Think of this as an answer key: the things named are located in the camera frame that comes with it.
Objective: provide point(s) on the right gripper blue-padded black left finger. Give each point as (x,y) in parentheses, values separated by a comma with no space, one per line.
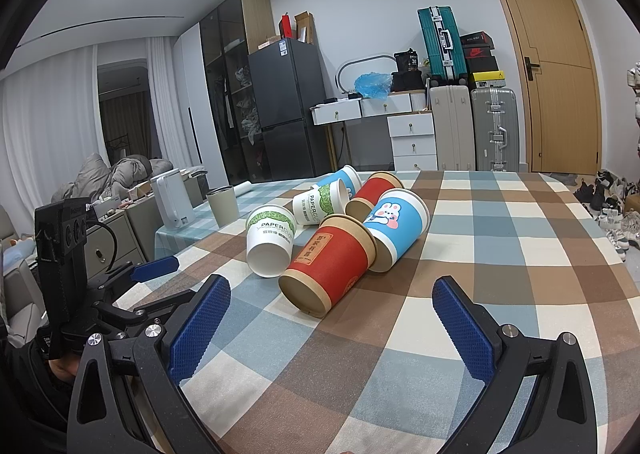
(127,396)

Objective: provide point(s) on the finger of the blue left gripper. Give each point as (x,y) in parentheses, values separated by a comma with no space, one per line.
(157,268)

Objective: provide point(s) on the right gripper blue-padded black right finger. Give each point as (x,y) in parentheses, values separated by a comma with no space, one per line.
(559,415)

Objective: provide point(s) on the large red kraft paper cup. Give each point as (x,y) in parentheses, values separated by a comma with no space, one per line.
(337,255)

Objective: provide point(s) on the grey-green tumbler cup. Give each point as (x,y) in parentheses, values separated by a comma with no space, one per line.
(222,202)

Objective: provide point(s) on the white green paper cup front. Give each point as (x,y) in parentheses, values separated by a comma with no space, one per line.
(270,232)

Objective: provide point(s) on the white green paper cup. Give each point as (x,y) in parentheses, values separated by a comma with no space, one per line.
(270,232)
(313,206)

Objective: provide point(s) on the white green paper cup rear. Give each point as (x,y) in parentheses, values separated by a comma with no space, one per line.
(313,206)

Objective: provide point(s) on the small red kraft paper cup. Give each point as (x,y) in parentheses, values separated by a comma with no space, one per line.
(368,195)

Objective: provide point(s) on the blue white paper cup rear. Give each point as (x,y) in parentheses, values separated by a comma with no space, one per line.
(348,175)

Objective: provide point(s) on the blue bunny paper cup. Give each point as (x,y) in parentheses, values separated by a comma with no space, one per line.
(398,219)

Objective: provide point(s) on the person's left hand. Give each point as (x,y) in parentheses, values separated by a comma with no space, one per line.
(65,368)

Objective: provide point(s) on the grey side cabinet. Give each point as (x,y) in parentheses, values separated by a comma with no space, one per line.
(134,228)

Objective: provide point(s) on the pile of grey jackets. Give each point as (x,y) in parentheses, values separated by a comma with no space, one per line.
(95,179)

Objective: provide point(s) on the checkered tablecloth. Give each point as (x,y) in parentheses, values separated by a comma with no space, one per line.
(379,374)

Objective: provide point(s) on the white curtain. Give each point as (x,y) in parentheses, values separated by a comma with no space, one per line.
(50,122)

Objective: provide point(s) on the pile of shoes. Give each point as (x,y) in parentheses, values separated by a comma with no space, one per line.
(614,204)

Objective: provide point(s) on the black refrigerator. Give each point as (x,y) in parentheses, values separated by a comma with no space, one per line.
(287,82)

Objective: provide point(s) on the dark glass display cabinet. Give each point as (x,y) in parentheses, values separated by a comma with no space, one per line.
(229,34)

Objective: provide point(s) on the red box on fridge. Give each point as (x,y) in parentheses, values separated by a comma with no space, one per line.
(285,27)

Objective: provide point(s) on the blue plastic bag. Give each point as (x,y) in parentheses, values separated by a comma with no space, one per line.
(374,85)

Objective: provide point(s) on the cardboard box on fridge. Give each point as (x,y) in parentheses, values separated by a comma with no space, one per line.
(305,27)

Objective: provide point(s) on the white drawer desk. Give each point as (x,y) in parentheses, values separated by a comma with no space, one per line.
(395,133)

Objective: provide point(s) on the black bag on desk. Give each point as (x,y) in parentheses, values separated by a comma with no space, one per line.
(408,76)

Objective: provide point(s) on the silver aluminium suitcase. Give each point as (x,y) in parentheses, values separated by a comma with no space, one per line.
(497,139)

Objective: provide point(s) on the beige suitcase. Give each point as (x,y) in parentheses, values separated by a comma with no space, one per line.
(453,125)

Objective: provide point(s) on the wooden door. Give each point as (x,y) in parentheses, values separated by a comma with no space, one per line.
(559,85)

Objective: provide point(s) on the stack of shoe boxes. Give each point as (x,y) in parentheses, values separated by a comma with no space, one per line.
(477,50)

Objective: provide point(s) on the teal suitcase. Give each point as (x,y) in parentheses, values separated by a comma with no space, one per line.
(443,46)

